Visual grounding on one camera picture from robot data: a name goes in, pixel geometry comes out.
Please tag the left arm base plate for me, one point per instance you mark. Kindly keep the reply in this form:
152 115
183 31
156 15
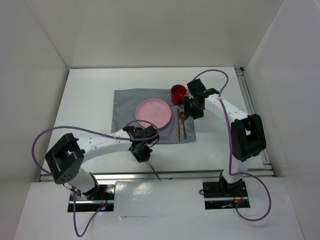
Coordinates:
103 200

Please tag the grey cloth placemat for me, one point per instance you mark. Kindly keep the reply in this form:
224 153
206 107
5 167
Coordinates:
125 103

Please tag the pink plate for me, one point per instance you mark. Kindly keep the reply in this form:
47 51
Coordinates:
153 111

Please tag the red mug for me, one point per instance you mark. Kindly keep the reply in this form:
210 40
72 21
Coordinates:
177 94

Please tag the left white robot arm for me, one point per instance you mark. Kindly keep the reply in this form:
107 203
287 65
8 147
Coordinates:
66 157

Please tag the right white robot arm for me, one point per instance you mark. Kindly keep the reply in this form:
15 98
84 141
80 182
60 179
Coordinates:
245 132

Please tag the copper knife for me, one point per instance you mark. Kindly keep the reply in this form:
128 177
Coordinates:
178 125

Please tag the copper spoon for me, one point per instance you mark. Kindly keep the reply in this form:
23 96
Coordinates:
183 118

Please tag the aluminium rail frame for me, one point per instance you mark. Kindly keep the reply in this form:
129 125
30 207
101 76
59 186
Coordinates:
87 106

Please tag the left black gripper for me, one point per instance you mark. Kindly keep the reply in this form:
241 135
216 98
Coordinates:
145 155

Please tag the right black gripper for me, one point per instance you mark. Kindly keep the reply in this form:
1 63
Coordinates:
198 114

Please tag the copper fork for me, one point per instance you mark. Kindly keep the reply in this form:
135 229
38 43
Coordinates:
154 171

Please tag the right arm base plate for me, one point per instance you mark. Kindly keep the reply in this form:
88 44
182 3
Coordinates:
215 199

